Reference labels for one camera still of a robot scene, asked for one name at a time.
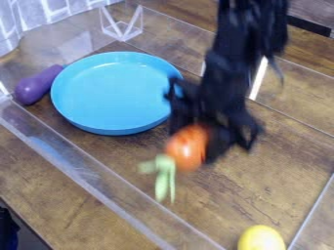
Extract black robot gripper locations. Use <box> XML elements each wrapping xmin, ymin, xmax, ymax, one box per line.
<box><xmin>163</xmin><ymin>0</ymin><xmax>289</xmax><ymax>151</ymax></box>

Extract orange toy carrot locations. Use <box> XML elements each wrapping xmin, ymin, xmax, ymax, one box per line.
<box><xmin>139</xmin><ymin>123</ymin><xmax>209</xmax><ymax>202</ymax></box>

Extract blue round tray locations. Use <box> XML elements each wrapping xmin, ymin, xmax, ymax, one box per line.
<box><xmin>51</xmin><ymin>51</ymin><xmax>183</xmax><ymax>136</ymax></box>

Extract yellow toy lemon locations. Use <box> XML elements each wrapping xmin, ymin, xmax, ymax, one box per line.
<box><xmin>238</xmin><ymin>225</ymin><xmax>288</xmax><ymax>250</ymax></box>

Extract purple toy eggplant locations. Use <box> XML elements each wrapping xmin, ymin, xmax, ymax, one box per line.
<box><xmin>15</xmin><ymin>64</ymin><xmax>65</xmax><ymax>105</ymax></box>

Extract grey patterned curtain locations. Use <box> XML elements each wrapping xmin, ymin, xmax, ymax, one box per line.
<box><xmin>0</xmin><ymin>0</ymin><xmax>123</xmax><ymax>57</ymax></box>

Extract clear acrylic enclosure wall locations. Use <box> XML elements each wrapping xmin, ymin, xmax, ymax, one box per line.
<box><xmin>0</xmin><ymin>0</ymin><xmax>334</xmax><ymax>250</ymax></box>

